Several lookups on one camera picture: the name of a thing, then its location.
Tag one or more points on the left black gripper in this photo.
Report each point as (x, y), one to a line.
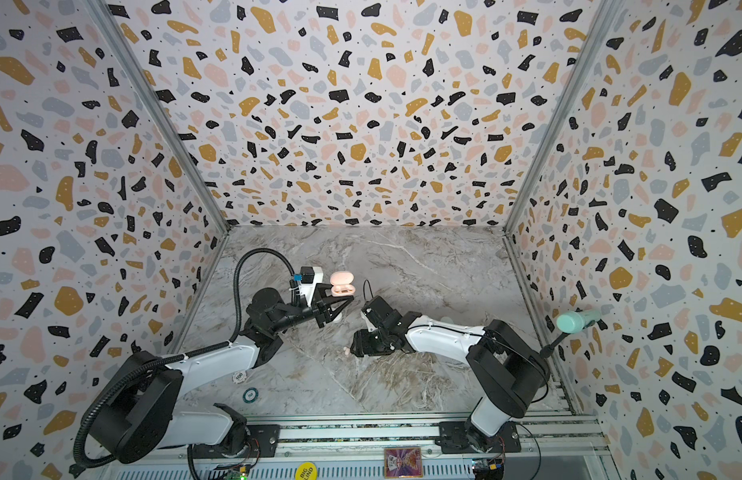
(314, 309)

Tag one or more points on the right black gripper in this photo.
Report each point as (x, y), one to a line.
(374, 337)

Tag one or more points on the pink earbud case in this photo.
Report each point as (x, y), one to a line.
(342, 284)

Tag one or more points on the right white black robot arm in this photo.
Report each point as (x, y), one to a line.
(509, 372)

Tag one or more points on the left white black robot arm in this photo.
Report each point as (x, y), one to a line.
(136, 412)

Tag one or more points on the white poker chip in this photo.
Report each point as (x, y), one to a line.
(240, 377)

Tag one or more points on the pink square card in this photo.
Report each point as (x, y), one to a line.
(403, 463)

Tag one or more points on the yellow round sticker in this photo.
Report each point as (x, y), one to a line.
(306, 471)

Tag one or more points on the mint green microphone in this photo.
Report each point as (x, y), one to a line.
(570, 323)

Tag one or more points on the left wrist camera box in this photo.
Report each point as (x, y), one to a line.
(306, 281)

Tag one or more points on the teal ring poker chip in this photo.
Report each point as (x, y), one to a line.
(250, 395)

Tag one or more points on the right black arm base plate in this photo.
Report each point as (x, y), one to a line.
(461, 437)

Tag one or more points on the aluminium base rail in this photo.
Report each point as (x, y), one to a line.
(554, 445)

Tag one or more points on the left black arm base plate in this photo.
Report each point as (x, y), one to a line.
(257, 438)

